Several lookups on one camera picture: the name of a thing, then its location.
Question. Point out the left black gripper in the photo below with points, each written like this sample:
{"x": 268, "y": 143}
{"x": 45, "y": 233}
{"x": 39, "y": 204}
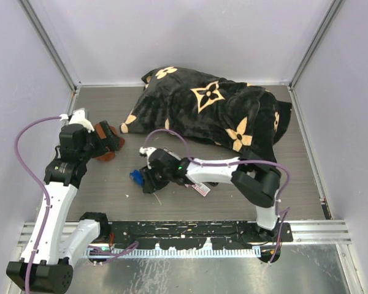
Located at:
{"x": 111, "y": 141}

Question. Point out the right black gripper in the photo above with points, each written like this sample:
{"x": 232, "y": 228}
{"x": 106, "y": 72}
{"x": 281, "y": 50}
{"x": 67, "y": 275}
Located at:
{"x": 151, "y": 184}

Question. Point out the blue stapler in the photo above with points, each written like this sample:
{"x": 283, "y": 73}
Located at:
{"x": 137, "y": 177}

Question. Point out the red white staples box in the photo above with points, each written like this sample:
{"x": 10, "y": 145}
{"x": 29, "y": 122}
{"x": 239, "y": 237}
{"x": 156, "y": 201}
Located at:
{"x": 201, "y": 189}

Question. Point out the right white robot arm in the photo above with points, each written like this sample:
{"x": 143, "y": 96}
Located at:
{"x": 257, "y": 180}

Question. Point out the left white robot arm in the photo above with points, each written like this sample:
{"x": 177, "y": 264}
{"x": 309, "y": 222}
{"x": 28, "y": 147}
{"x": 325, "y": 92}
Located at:
{"x": 47, "y": 263}

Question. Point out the brown folded cloth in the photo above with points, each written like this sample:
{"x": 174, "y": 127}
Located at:
{"x": 110, "y": 140}

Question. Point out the black floral plush blanket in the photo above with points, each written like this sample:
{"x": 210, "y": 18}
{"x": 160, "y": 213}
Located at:
{"x": 210, "y": 109}

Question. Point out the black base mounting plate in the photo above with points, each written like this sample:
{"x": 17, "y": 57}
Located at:
{"x": 184, "y": 235}

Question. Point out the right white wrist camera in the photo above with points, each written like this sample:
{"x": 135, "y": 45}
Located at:
{"x": 146, "y": 151}

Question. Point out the slotted cable duct rail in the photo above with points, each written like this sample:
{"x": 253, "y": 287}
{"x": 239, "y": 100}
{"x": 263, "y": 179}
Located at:
{"x": 192, "y": 253}

